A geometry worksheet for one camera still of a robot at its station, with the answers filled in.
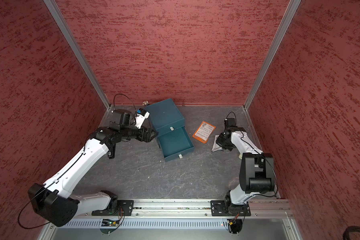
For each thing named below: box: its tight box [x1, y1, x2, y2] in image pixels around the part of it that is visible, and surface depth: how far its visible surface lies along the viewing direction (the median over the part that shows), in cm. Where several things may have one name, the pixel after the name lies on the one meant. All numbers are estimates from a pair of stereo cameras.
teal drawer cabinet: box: [144, 98, 195, 163], surface depth 88 cm
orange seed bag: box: [192, 120, 217, 144], surface depth 106 cm
